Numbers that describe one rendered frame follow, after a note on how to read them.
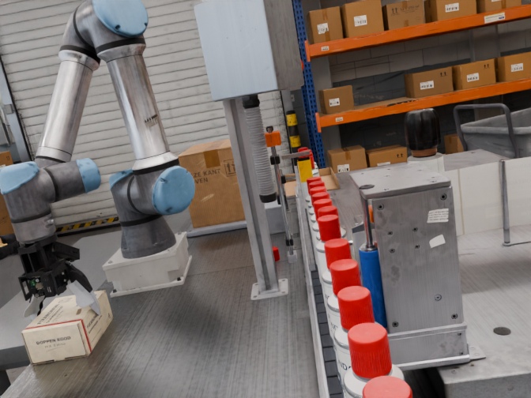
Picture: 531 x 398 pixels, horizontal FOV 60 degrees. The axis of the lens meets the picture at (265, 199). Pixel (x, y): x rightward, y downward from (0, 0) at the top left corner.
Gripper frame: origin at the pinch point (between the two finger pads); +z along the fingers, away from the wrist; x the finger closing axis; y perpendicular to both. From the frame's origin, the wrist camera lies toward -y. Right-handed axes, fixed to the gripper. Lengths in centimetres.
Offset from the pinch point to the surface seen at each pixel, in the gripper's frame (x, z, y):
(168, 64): -51, -85, -444
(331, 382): 54, 0, 36
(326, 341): 54, 0, 25
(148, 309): 14.3, 5.2, -9.4
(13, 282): -134, 52, -189
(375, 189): 63, -26, 35
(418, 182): 69, -26, 35
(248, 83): 49, -43, 2
